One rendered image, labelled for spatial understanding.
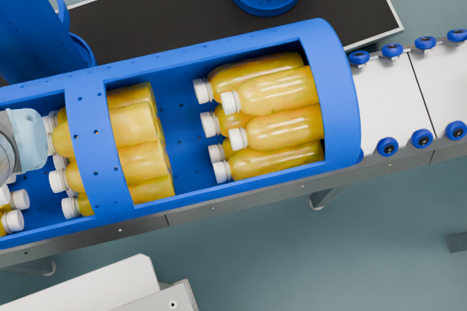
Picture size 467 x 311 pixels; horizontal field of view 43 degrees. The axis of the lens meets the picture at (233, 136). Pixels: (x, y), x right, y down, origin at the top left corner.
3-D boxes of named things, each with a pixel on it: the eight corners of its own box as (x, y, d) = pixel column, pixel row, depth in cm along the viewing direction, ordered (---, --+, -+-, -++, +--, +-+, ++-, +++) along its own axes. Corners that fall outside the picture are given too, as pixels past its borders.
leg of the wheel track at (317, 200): (326, 207, 216) (365, 173, 156) (310, 212, 216) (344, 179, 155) (322, 192, 218) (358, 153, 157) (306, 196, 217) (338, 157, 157)
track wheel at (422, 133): (435, 130, 121) (431, 125, 123) (414, 135, 121) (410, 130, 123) (433, 147, 124) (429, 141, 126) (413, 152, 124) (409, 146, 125)
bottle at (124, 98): (151, 88, 114) (54, 110, 113) (147, 80, 107) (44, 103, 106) (158, 124, 113) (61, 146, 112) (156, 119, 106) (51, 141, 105)
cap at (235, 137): (244, 150, 106) (234, 153, 106) (241, 146, 110) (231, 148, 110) (240, 130, 105) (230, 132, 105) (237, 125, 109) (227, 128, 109)
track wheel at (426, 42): (440, 46, 128) (440, 37, 127) (420, 51, 127) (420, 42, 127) (430, 41, 132) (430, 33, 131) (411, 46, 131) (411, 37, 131)
